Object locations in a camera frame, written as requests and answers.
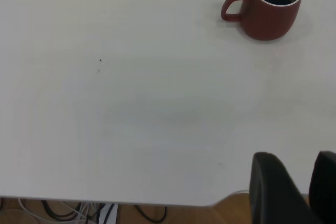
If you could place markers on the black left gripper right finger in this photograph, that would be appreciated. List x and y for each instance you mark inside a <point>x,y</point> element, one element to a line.
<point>325,182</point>

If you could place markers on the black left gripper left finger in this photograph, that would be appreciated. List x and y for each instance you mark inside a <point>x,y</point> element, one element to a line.
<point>273,195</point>

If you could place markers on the red ceramic mug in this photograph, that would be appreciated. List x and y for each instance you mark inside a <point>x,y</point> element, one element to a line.
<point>270,20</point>

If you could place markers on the white power strip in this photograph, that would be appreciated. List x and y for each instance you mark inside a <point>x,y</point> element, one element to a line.
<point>105,214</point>

